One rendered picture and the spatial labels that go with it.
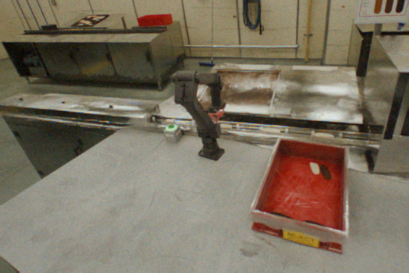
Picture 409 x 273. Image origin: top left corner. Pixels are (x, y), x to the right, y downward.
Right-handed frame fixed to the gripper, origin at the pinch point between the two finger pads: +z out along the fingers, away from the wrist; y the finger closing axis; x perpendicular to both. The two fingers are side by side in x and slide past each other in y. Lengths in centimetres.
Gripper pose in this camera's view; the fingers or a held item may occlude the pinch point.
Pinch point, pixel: (218, 118)
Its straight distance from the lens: 148.6
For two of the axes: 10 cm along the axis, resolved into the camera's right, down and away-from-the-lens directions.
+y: 2.7, -4.8, 8.4
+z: 0.7, 8.8, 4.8
